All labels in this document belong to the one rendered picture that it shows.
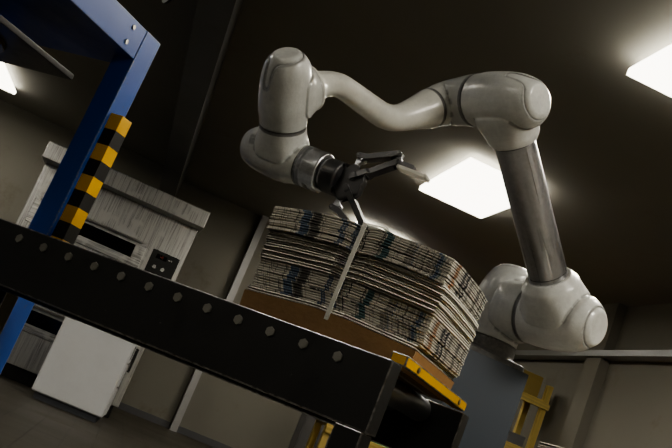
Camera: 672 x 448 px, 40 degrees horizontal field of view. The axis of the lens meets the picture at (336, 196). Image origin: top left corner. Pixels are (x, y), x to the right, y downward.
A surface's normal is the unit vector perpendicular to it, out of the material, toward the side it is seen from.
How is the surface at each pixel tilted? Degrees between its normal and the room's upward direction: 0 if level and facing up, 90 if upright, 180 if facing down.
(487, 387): 90
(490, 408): 90
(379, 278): 90
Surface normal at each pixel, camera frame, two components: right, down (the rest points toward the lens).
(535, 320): -0.73, 0.37
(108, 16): 0.86, 0.25
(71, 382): 0.18, -0.18
